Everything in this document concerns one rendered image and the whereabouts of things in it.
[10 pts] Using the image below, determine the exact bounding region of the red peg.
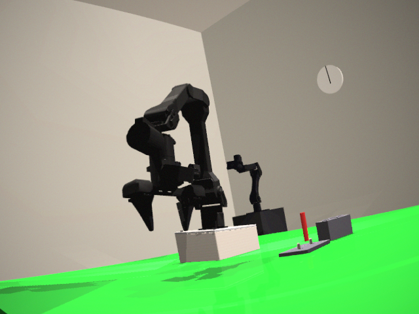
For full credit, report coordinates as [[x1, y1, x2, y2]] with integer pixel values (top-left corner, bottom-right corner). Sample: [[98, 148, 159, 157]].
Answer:
[[300, 212, 309, 241]]

